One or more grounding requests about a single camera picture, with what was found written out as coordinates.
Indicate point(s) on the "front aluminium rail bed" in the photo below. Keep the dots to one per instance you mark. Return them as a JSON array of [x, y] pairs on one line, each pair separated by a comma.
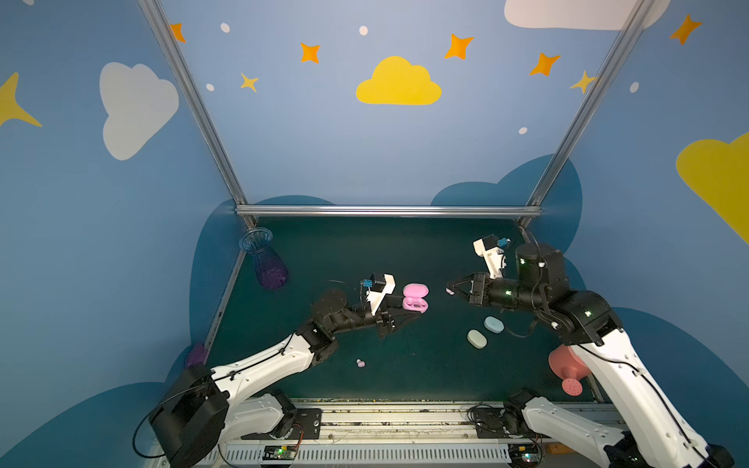
[[380, 433]]

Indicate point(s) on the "aluminium left frame post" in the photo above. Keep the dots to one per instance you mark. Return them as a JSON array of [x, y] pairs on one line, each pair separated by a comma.
[[158, 23]]

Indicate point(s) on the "left green circuit board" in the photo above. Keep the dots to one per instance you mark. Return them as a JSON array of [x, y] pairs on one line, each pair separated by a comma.
[[279, 453]]

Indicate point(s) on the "purple ribbed glass vase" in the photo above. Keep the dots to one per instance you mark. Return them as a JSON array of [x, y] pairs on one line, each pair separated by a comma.
[[271, 271]]

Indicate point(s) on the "pink toy watering can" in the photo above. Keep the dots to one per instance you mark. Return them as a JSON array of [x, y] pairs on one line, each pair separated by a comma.
[[567, 366]]

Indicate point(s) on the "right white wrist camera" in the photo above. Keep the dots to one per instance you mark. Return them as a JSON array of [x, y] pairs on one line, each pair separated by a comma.
[[492, 250]]

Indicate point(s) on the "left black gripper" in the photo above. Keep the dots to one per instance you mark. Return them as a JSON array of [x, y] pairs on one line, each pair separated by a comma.
[[383, 319]]

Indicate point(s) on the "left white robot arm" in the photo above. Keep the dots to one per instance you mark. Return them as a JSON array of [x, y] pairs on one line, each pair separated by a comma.
[[208, 407]]

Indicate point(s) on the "aluminium right frame post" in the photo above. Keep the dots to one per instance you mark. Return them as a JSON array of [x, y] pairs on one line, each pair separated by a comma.
[[626, 40]]

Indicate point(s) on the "pink earbud charging case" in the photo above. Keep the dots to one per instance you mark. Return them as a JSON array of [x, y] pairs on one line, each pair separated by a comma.
[[415, 297]]

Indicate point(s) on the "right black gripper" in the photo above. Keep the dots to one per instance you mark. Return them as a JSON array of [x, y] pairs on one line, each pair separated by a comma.
[[478, 290]]

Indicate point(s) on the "green circuit board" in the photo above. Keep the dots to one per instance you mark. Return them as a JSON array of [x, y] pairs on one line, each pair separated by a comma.
[[279, 453], [524, 456]]

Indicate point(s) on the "right green circuit board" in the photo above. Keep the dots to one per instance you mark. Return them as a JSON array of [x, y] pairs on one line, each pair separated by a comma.
[[524, 456]]

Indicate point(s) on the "mint green earbud case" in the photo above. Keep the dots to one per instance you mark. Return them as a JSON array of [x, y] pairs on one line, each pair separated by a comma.
[[477, 339]]

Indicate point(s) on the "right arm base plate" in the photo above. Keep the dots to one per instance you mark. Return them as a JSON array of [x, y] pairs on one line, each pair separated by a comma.
[[500, 423]]

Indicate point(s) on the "light blue earbud case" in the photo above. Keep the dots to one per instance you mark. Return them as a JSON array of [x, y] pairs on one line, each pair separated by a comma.
[[494, 325]]

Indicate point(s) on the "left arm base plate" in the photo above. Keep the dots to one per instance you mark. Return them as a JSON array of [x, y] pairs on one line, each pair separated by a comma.
[[307, 423]]

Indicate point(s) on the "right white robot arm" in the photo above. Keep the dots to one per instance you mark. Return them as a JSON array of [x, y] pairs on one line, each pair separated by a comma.
[[655, 435]]

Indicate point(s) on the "aluminium back frame rail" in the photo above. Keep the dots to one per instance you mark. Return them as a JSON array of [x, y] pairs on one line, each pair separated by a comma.
[[390, 212]]

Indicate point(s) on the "aluminium frame post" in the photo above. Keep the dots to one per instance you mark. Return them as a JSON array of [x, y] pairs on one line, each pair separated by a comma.
[[626, 40], [158, 23]]

